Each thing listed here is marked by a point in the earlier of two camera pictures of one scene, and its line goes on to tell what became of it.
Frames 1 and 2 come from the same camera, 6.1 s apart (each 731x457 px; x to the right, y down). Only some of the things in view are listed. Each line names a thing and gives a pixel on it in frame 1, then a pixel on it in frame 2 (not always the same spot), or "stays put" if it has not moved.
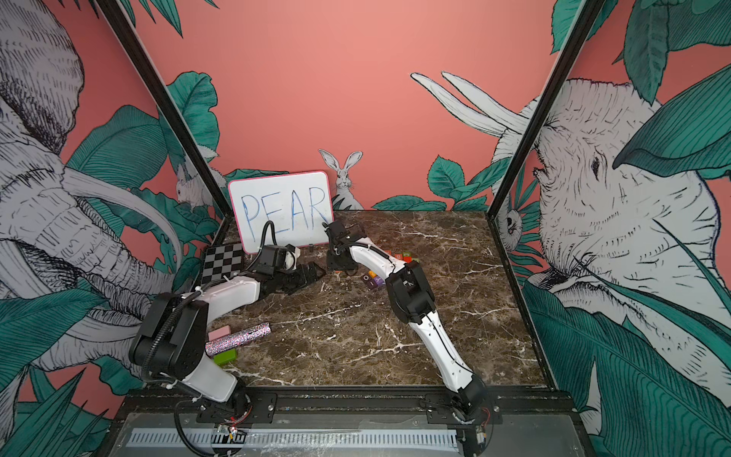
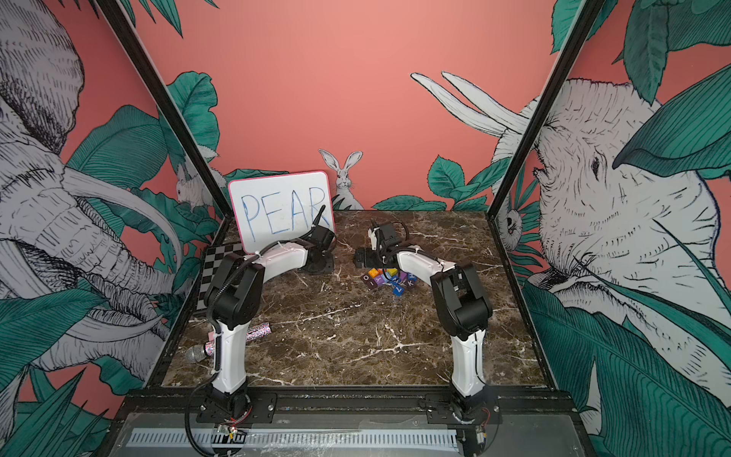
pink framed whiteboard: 297,205 stays put
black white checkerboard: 220,261 stays put
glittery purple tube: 238,338 stays put
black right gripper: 331,264 → 359,252
